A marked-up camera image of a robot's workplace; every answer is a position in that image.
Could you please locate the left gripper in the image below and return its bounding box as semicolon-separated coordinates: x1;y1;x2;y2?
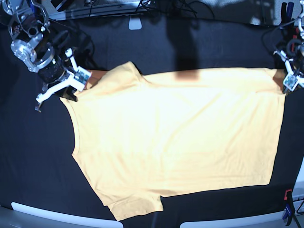
274;39;304;94

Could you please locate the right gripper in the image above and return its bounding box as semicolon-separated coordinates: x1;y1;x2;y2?
35;48;92;112

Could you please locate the yellow t-shirt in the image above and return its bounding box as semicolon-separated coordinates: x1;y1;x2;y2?
62;62;285;221

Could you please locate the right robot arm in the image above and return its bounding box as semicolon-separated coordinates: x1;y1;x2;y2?
0;0;92;111

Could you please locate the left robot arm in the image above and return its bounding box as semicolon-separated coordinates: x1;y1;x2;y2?
274;13;304;94

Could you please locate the blue clamp top right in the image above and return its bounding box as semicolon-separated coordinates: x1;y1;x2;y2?
280;1;294;27

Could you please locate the grey tag on cloth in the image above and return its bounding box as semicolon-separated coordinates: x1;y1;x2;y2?
128;17;142;30

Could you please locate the black table cloth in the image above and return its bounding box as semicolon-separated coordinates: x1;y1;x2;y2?
0;17;304;228

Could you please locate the red blue clamp bottom right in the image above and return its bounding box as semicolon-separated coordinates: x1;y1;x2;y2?
282;189;295;226

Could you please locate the black cable bundle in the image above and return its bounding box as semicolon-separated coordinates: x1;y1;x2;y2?
83;0;221;19

